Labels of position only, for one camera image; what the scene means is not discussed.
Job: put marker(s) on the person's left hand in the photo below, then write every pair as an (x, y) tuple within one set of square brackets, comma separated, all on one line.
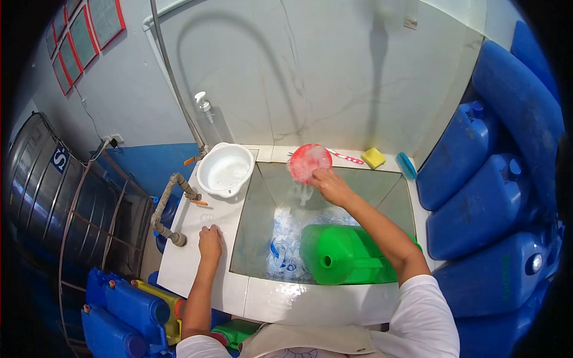
[(210, 245)]

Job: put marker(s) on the person's right hand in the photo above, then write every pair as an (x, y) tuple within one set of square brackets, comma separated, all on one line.
[(333, 188)]

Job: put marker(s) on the person's right fingers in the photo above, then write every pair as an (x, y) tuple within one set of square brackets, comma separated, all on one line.
[(320, 176)]

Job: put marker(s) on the person's left fingers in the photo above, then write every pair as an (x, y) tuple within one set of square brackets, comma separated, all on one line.
[(210, 231)]

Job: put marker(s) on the red and white toothbrush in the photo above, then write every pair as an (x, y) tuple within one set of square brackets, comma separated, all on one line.
[(348, 156)]

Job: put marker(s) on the white tiled sink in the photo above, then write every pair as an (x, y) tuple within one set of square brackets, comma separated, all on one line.
[(201, 268)]

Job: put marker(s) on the grey water pipe with valves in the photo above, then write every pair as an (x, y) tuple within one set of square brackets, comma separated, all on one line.
[(168, 210)]

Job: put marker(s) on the yellow sponge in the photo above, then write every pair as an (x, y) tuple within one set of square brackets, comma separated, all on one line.
[(373, 157)]

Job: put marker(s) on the white plastic basin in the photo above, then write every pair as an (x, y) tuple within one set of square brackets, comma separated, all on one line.
[(225, 170)]

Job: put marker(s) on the pile of clear bottle caps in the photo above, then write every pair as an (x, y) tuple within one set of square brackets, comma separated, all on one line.
[(284, 246)]

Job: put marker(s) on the green plastic water jug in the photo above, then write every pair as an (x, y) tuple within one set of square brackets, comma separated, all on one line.
[(344, 253)]

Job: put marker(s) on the blue scrub brush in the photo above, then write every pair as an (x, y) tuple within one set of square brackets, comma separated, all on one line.
[(406, 165)]

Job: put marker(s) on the yellow jerry can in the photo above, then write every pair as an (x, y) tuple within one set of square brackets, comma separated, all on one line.
[(168, 308)]

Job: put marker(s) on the small green jerry can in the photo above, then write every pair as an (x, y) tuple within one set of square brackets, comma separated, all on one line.
[(235, 333)]

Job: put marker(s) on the clear pump soap bottle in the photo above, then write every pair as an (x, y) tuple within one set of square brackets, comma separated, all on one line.
[(209, 117)]

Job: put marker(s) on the stack of blue water containers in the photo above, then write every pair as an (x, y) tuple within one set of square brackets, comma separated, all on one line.
[(492, 201)]

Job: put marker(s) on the stainless steel water tank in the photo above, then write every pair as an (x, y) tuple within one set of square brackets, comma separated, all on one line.
[(40, 192)]

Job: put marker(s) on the person's body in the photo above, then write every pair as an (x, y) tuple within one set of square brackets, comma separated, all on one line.
[(416, 322)]

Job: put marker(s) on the row of red framed posters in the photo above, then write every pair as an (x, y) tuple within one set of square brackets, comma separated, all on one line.
[(83, 40)]

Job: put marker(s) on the rusty metal frame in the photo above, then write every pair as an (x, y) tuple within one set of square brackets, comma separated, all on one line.
[(89, 215)]

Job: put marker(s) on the white wall power outlet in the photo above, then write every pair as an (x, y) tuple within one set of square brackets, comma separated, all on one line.
[(113, 140)]

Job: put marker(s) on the metal wall bracket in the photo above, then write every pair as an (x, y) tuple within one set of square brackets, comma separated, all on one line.
[(410, 22)]

